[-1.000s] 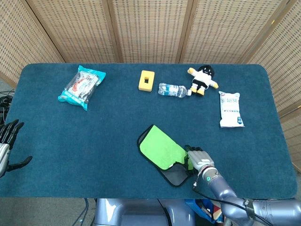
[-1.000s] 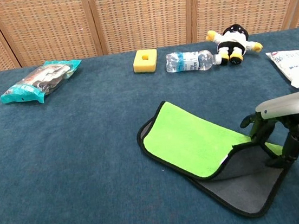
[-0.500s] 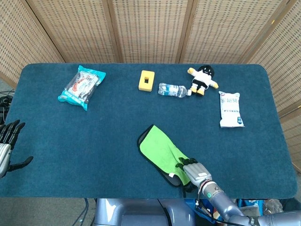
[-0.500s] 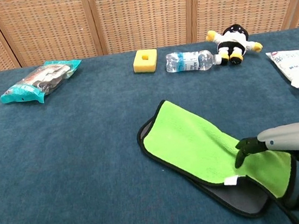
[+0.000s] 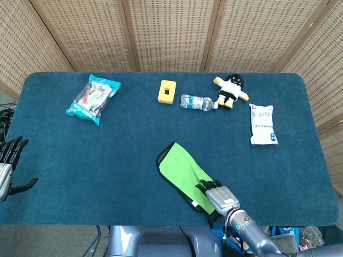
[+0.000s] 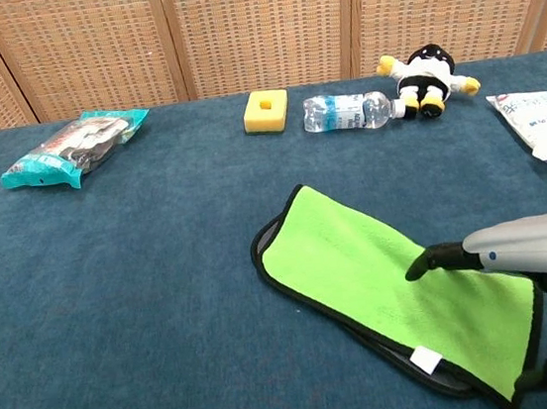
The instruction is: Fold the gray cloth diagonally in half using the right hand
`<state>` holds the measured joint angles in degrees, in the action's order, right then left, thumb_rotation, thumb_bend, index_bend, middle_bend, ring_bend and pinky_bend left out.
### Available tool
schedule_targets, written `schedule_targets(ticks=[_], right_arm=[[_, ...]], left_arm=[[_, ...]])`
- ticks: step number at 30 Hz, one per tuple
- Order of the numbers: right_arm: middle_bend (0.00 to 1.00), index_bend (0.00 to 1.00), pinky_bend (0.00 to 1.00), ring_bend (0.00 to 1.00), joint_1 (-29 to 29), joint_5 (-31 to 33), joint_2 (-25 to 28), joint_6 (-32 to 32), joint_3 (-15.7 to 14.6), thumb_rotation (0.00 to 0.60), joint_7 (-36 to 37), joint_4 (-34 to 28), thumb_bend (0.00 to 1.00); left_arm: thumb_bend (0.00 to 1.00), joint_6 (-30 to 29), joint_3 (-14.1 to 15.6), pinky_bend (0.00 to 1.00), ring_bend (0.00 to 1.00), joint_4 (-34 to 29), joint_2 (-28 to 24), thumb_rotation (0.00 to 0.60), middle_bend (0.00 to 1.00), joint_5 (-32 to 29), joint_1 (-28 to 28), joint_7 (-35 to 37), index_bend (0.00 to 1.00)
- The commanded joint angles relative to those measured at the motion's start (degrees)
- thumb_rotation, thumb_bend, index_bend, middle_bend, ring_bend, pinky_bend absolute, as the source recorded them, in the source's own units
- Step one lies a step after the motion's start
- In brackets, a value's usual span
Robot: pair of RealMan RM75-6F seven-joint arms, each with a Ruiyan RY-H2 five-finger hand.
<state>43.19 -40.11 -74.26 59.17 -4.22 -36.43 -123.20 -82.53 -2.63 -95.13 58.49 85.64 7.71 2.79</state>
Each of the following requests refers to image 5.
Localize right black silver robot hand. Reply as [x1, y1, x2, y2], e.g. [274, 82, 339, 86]
[195, 179, 241, 229]

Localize bamboo folding screen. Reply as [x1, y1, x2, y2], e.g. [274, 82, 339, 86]
[0, 0, 343, 198]

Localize clear plastic water bottle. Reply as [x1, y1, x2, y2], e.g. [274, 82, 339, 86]
[180, 94, 219, 112]

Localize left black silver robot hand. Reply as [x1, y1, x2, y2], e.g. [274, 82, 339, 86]
[0, 136, 39, 203]

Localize blue plastic crate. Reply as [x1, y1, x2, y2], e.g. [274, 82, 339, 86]
[210, 226, 251, 254]

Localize yellow sponge block with hole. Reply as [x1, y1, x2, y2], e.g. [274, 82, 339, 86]
[156, 79, 177, 104]

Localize folded grey cloth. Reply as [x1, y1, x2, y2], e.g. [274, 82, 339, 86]
[267, 234, 300, 254]

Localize grey robot torso base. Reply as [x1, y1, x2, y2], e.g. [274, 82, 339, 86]
[106, 225, 223, 257]

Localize black floor cables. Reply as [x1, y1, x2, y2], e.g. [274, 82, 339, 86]
[0, 102, 17, 141]

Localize blue felt table cover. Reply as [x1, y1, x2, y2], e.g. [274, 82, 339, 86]
[0, 71, 339, 227]

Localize black white plush doll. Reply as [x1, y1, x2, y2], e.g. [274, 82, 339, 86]
[213, 73, 249, 110]

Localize blue cable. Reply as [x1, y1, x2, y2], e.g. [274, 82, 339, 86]
[85, 225, 101, 257]

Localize grey and green cloth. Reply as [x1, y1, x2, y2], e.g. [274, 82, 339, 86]
[156, 141, 219, 215]

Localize crumpled clear plastic bag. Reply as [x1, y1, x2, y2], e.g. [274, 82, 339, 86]
[299, 226, 325, 248]

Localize teal snack package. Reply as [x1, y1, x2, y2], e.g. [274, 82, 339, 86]
[65, 74, 122, 127]

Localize white plastic pouch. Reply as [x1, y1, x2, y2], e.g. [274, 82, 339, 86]
[249, 103, 279, 146]

